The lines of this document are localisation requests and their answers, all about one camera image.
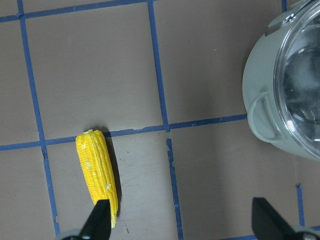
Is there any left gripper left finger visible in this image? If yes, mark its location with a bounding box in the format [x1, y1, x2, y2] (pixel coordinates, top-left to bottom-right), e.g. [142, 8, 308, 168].
[79, 199, 112, 240]

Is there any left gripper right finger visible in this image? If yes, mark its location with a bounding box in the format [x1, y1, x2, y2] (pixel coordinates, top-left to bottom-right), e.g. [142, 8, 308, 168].
[251, 197, 296, 240]

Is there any yellow corn cob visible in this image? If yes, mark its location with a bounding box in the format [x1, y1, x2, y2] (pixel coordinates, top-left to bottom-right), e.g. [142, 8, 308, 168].
[75, 129, 119, 228]

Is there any glass pot lid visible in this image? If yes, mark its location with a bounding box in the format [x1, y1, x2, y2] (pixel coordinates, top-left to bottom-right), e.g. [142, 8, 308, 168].
[274, 0, 320, 157]

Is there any pale green electric pot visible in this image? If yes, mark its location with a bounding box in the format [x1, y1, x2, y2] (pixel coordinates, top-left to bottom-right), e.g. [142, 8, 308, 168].
[242, 0, 320, 161]

